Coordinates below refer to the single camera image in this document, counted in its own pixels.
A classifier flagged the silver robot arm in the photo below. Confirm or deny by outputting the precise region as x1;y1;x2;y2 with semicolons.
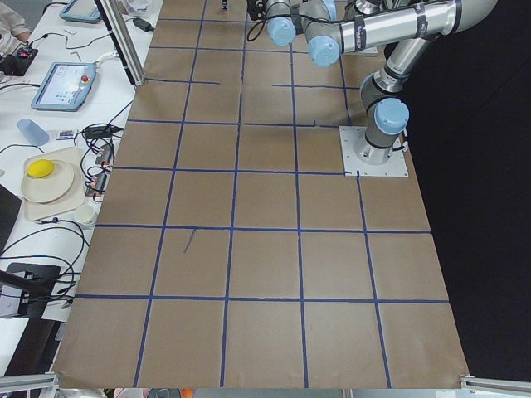
298;1;496;166
246;1;339;47

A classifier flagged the person at desk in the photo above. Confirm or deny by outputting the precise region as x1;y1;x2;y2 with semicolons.
0;2;32;56

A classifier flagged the yellow lemon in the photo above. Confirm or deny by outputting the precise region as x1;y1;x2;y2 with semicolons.
27;159;55;179

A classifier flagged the beige tray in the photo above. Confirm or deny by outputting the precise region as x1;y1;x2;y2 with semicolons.
21;147;85;221

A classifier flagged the aluminium frame post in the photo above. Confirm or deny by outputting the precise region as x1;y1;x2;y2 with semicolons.
95;0;145;87

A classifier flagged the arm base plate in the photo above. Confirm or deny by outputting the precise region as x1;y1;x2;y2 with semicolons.
339;126;409;177

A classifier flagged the blue teach pendant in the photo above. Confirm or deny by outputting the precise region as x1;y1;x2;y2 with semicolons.
59;0;101;24
31;62;96;112

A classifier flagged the translucent blue cup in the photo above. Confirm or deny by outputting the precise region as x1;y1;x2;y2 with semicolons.
17;119;49;146

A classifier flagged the black power adapter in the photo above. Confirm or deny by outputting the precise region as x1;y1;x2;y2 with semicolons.
132;17;154;32

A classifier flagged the beige plate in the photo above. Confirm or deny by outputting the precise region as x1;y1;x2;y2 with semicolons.
21;160;75;203

